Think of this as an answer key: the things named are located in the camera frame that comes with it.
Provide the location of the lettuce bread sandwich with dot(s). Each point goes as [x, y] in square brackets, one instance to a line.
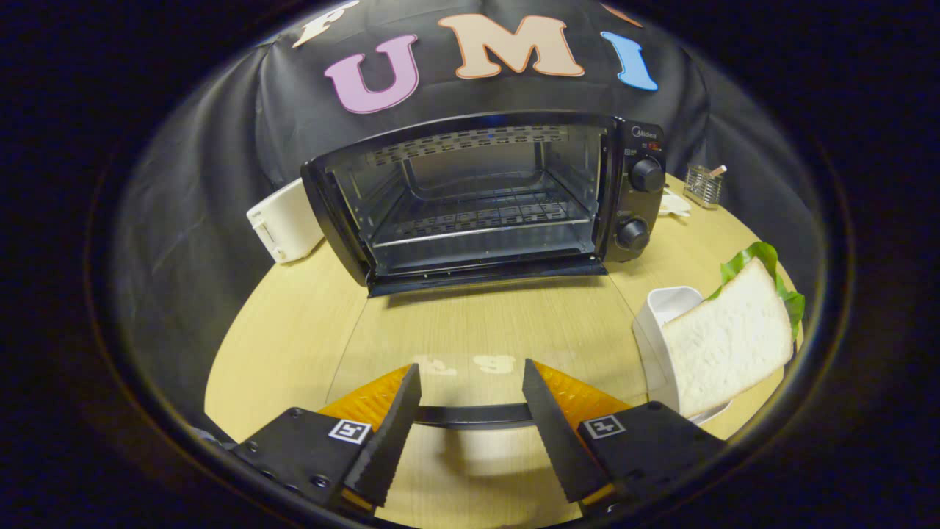
[727, 345]

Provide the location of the white divided plate of beans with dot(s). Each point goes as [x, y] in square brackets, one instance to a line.
[672, 206]

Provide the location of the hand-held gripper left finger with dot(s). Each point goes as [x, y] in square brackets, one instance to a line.
[393, 441]

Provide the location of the black toaster oven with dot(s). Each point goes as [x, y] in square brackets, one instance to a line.
[631, 235]

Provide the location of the white rectangular dish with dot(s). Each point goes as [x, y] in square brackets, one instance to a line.
[661, 316]

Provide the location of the white pop-up toaster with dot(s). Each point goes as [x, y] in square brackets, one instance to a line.
[286, 220]

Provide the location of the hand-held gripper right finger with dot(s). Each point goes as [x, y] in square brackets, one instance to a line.
[554, 433]

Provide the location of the black backdrop cloth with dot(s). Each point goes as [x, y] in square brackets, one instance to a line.
[220, 184]

